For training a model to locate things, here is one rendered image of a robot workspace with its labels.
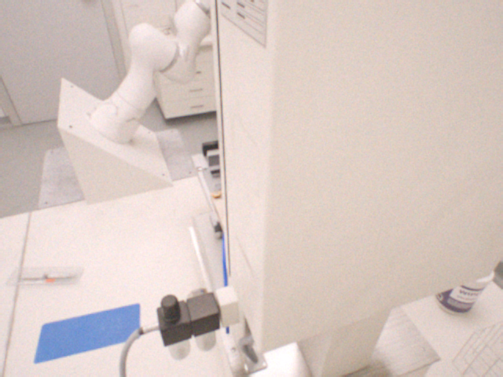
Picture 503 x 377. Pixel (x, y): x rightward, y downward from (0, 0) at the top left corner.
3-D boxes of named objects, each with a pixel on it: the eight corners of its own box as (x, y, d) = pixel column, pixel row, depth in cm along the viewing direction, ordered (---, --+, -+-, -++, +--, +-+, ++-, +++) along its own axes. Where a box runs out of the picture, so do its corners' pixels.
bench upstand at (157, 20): (269, 17, 348) (269, 6, 342) (138, 28, 311) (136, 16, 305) (267, 16, 351) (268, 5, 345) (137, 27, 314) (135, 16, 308)
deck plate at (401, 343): (440, 360, 60) (442, 357, 60) (251, 438, 51) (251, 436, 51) (313, 199, 94) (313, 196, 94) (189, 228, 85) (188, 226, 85)
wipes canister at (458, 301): (478, 310, 87) (505, 272, 78) (451, 321, 85) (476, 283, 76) (450, 283, 94) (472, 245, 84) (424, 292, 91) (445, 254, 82)
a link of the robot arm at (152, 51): (93, 73, 113) (137, 10, 107) (139, 99, 128) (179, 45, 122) (102, 89, 107) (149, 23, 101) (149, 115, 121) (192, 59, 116)
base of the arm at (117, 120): (87, 101, 131) (108, 71, 128) (131, 129, 141) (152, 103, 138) (80, 122, 113) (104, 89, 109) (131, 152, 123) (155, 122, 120)
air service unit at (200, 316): (243, 346, 57) (241, 291, 48) (152, 377, 53) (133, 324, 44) (233, 318, 61) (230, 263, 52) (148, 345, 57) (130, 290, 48)
